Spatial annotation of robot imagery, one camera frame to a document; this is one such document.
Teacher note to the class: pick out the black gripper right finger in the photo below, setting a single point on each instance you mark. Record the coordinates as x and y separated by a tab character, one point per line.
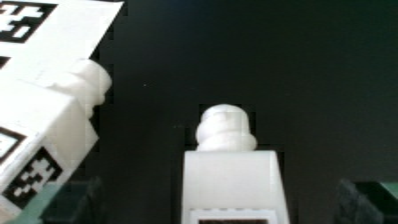
367	203

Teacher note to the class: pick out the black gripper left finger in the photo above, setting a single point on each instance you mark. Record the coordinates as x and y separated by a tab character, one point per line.
69	204

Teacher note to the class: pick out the white leg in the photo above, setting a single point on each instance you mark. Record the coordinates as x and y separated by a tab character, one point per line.
234	193
47	133

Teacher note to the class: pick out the white leg beside base plate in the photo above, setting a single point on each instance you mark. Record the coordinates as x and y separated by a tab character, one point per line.
47	133

